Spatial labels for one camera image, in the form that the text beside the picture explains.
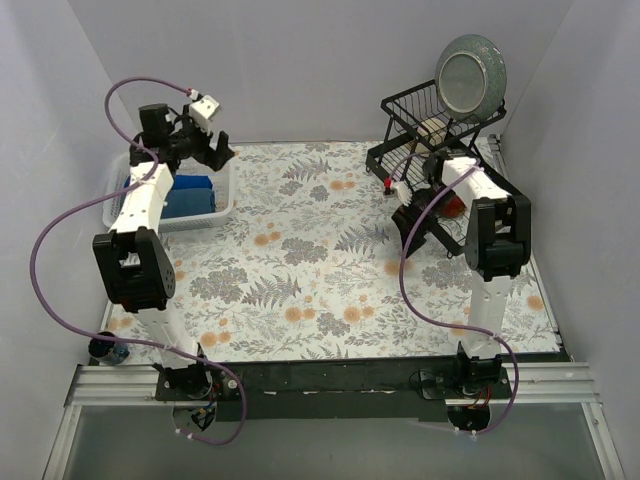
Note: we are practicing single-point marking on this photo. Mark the grey green plate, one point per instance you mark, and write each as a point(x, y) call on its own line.
point(471, 78)

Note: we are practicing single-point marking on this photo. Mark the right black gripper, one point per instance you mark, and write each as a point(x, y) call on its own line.
point(417, 211)

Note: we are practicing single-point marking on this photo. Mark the black wire dish rack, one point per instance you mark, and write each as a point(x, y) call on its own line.
point(395, 156)

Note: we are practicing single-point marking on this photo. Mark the bright blue t shirt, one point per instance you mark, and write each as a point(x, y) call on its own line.
point(187, 182)

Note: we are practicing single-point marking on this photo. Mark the white plastic basket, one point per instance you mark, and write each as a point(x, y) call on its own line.
point(223, 188)

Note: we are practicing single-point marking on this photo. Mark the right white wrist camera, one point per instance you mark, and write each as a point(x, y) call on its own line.
point(399, 189)

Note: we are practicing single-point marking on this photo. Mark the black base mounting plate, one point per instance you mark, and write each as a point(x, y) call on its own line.
point(409, 387)

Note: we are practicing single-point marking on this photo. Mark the cream ceramic cup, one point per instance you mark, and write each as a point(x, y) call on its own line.
point(432, 133)

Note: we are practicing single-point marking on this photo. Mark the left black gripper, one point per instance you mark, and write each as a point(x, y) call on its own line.
point(208, 145)

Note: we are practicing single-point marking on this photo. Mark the black cylindrical cup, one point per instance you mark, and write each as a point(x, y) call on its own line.
point(108, 352)

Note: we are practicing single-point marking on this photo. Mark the aluminium frame rail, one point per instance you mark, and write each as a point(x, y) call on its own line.
point(540, 383)

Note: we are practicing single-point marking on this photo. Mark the red bowl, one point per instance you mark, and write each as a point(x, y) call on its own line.
point(452, 208)

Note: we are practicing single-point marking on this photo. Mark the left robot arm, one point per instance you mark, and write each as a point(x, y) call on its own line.
point(135, 268)

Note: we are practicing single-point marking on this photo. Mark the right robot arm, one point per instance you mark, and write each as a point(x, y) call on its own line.
point(497, 246)

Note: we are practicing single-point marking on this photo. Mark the teal blue t shirt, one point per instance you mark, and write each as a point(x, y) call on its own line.
point(185, 203)

